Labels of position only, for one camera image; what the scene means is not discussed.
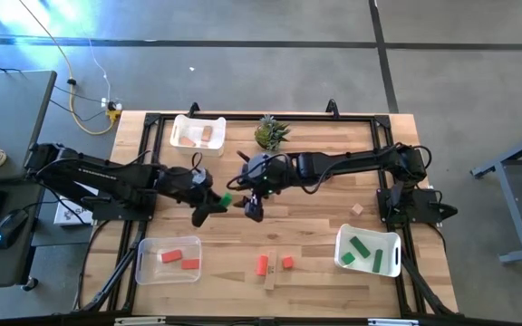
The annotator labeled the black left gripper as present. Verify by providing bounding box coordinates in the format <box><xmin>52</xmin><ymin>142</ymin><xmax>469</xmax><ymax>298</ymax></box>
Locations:
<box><xmin>160</xmin><ymin>166</ymin><xmax>228</xmax><ymax>228</ymax></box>

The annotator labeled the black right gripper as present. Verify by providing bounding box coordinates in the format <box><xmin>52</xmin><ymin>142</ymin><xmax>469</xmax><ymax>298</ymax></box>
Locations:
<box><xmin>232</xmin><ymin>150</ymin><xmax>299</xmax><ymax>223</ymax></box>

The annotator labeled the long natural wooden plank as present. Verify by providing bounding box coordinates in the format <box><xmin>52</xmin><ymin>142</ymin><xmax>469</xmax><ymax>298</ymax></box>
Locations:
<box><xmin>263</xmin><ymin>251</ymin><xmax>279</xmax><ymax>292</ymax></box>

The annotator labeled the potted succulent plant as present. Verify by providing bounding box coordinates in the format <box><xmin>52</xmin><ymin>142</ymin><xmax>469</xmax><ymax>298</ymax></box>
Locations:
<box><xmin>254</xmin><ymin>113</ymin><xmax>292</xmax><ymax>153</ymax></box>

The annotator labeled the clear plastic bin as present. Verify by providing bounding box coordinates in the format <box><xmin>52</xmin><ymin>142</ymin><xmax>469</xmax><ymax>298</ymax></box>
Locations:
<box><xmin>134</xmin><ymin>235</ymin><xmax>203</xmax><ymax>286</ymax></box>

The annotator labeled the white plastic bin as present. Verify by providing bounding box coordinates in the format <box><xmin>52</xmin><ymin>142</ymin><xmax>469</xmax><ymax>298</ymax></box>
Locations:
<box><xmin>169</xmin><ymin>113</ymin><xmax>227</xmax><ymax>158</ymax></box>
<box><xmin>333</xmin><ymin>223</ymin><xmax>402</xmax><ymax>278</ymax></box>

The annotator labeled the white printed booklet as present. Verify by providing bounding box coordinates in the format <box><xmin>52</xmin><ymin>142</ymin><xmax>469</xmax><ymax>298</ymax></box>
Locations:
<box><xmin>53</xmin><ymin>180</ymin><xmax>95</xmax><ymax>226</ymax></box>

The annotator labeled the black computer mouse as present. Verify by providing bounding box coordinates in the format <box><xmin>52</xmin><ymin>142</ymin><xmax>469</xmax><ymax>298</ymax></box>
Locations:
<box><xmin>0</xmin><ymin>207</ymin><xmax>30</xmax><ymax>250</ymax></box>

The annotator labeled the black aluminium table frame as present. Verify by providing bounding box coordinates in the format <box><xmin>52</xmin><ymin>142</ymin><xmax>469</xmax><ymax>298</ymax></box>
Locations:
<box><xmin>79</xmin><ymin>110</ymin><xmax>459</xmax><ymax>318</ymax></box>

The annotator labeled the silver metal bracket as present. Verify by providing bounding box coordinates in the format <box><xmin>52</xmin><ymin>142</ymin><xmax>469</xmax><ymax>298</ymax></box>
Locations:
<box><xmin>113</xmin><ymin>316</ymin><xmax>167</xmax><ymax>326</ymax></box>
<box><xmin>367</xmin><ymin>318</ymin><xmax>421</xmax><ymax>326</ymax></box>

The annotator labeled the yellow power cable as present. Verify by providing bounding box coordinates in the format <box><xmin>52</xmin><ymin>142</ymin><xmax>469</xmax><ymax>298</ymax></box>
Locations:
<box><xmin>17</xmin><ymin>0</ymin><xmax>122</xmax><ymax>137</ymax></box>

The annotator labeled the grey metal table frame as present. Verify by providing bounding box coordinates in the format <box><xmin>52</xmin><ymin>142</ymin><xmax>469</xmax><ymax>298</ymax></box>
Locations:
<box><xmin>470</xmin><ymin>125</ymin><xmax>522</xmax><ymax>266</ymax></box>

